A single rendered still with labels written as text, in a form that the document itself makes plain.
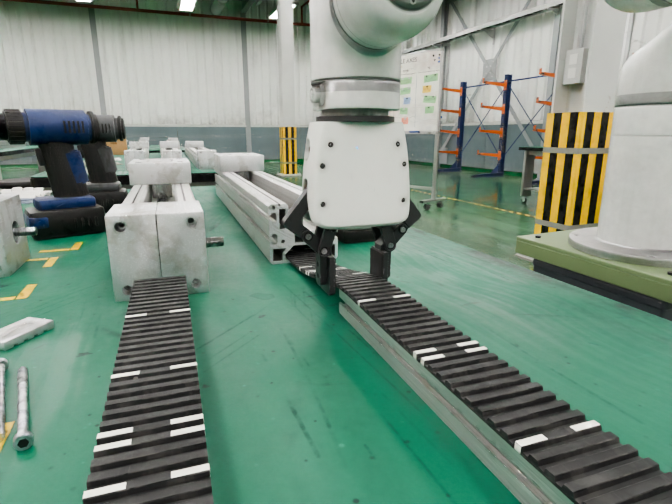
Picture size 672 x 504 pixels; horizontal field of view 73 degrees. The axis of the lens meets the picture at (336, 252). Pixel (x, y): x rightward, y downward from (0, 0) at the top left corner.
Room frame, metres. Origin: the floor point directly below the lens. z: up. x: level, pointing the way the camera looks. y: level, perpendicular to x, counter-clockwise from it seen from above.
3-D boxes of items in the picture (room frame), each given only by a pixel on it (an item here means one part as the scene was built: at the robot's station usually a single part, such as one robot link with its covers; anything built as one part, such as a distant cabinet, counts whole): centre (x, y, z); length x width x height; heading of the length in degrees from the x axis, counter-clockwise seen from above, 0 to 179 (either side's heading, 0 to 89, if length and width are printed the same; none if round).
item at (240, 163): (1.25, 0.26, 0.87); 0.16 x 0.11 x 0.07; 20
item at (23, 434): (0.27, 0.21, 0.78); 0.11 x 0.01 x 0.01; 34
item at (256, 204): (1.01, 0.18, 0.82); 0.80 x 0.10 x 0.09; 20
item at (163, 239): (0.53, 0.20, 0.83); 0.12 x 0.09 x 0.10; 110
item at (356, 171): (0.46, -0.02, 0.93); 0.10 x 0.07 x 0.11; 110
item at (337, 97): (0.46, -0.02, 0.99); 0.09 x 0.08 x 0.03; 110
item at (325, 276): (0.44, 0.02, 0.83); 0.03 x 0.03 x 0.07; 20
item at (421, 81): (6.49, -0.82, 0.97); 1.51 x 0.50 x 1.95; 41
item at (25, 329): (0.38, 0.29, 0.78); 0.05 x 0.03 x 0.01; 165
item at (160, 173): (0.95, 0.36, 0.87); 0.16 x 0.11 x 0.07; 20
